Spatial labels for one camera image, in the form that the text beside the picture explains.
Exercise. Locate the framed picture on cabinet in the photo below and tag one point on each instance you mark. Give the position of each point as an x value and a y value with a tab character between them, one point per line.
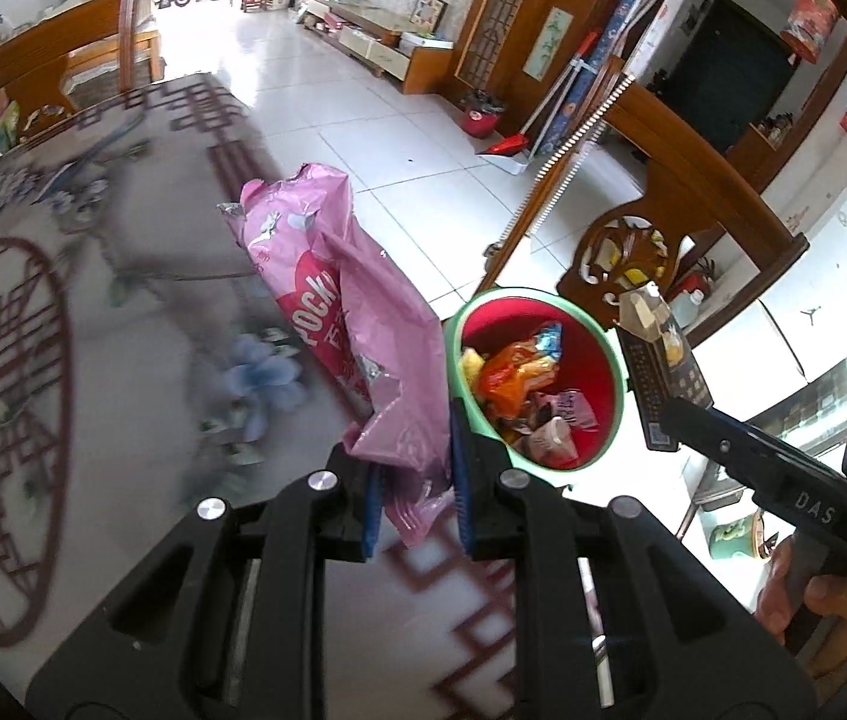
431	11

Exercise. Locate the green ceramic jar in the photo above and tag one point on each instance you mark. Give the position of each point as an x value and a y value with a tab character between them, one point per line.
734	536

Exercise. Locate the red hanging lantern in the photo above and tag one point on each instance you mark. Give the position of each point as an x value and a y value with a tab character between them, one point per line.
810	22

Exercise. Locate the low wooden television cabinet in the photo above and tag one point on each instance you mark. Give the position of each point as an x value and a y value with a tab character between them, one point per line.
386	41

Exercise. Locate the red bin with green rim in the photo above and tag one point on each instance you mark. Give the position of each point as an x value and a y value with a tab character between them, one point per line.
588	360

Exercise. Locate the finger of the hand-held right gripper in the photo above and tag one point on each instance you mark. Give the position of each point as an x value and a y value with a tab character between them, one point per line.
731	450

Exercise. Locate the red dustpan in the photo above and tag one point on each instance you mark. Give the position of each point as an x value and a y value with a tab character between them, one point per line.
506	144

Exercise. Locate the tall blue printed box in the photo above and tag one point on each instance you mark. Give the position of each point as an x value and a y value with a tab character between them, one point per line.
641	22

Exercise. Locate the person's right hand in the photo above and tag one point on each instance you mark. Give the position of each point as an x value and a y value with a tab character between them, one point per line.
843	611

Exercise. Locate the wooden chair with carved back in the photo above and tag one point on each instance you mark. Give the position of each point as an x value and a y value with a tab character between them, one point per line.
693	187

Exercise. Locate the floral printed tablecloth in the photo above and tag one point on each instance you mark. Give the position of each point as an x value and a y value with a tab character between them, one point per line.
130	330

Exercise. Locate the snack pack on chair seat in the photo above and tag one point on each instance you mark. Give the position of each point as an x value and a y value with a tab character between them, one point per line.
40	121

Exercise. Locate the large pink biscuit bag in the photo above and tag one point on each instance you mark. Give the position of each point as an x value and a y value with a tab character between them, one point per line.
363	300

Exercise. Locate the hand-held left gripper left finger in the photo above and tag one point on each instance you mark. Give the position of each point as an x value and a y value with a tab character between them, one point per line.
372	510

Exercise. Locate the blue snack wrapper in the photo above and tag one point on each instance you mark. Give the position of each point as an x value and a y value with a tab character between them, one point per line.
551	339

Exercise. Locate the orange snack wrapper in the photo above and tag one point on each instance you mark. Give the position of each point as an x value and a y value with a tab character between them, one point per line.
513	376

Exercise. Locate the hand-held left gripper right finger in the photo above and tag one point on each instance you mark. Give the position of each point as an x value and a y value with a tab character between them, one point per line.
461	495

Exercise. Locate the hanging flower scroll picture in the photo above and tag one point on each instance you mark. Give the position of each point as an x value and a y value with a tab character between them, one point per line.
551	41

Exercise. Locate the small red floor bin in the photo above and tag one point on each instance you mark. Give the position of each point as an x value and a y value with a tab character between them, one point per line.
479	120

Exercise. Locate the dark patterned box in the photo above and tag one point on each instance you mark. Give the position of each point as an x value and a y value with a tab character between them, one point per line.
656	382

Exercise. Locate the wooden chair with slatted back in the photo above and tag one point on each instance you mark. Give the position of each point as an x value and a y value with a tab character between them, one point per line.
33	52

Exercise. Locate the white plastic bottle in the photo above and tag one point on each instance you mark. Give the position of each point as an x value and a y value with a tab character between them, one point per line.
686	304

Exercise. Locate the dark entrance door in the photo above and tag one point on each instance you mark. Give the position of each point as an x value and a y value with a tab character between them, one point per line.
731	67

